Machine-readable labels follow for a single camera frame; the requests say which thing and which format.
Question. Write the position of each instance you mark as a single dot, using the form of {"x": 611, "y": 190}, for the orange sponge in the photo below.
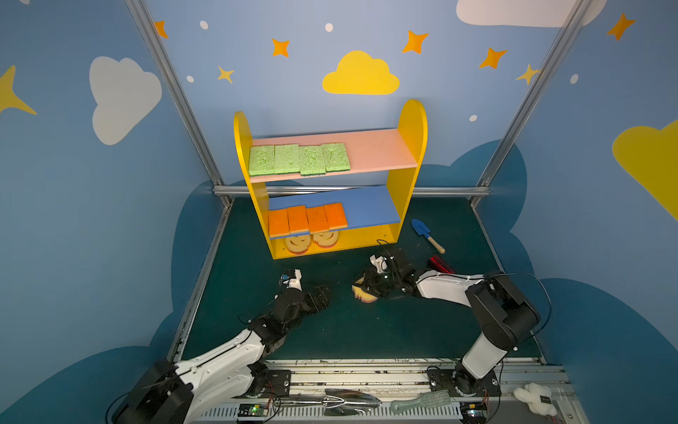
{"x": 335, "y": 216}
{"x": 278, "y": 224}
{"x": 317, "y": 220}
{"x": 297, "y": 219}

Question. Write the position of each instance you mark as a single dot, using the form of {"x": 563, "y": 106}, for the silver metal trowel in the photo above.
{"x": 336, "y": 402}

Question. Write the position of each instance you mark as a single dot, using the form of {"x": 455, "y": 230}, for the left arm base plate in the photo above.
{"x": 268, "y": 382}

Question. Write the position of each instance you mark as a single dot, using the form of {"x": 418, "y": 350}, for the green sponge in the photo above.
{"x": 286, "y": 159}
{"x": 311, "y": 161}
{"x": 261, "y": 161}
{"x": 336, "y": 157}

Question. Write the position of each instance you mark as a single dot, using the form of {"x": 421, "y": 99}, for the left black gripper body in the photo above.
{"x": 310, "y": 299}

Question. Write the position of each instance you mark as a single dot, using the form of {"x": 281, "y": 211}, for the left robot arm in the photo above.
{"x": 181, "y": 392}

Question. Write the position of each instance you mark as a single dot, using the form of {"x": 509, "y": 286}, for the yellow shelf with pink and blue boards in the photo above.
{"x": 375, "y": 213}

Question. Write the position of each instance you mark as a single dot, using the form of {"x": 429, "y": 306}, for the red toy object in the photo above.
{"x": 438, "y": 264}

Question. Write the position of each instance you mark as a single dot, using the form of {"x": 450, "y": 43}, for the circuit board right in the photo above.
{"x": 473, "y": 413}

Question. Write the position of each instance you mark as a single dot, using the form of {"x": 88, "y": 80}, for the smiley sponge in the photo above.
{"x": 298, "y": 245}
{"x": 326, "y": 239}
{"x": 363, "y": 296}

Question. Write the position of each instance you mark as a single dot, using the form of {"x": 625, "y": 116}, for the green circuit board left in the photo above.
{"x": 256, "y": 411}

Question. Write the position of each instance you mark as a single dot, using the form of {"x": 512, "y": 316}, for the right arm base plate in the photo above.
{"x": 459, "y": 383}

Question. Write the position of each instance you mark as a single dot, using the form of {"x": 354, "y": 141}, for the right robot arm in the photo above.
{"x": 503, "y": 312}

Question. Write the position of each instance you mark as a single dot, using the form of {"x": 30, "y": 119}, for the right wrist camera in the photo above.
{"x": 380, "y": 264}

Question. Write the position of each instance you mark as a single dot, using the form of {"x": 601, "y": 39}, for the pale green brush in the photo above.
{"x": 427, "y": 400}

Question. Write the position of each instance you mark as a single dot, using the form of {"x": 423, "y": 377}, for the blue toy shovel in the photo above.
{"x": 422, "y": 230}

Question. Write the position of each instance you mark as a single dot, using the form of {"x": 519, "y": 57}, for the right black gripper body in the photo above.
{"x": 381, "y": 279}

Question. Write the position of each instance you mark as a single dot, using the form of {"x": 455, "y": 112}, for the white plush toy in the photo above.
{"x": 538, "y": 398}

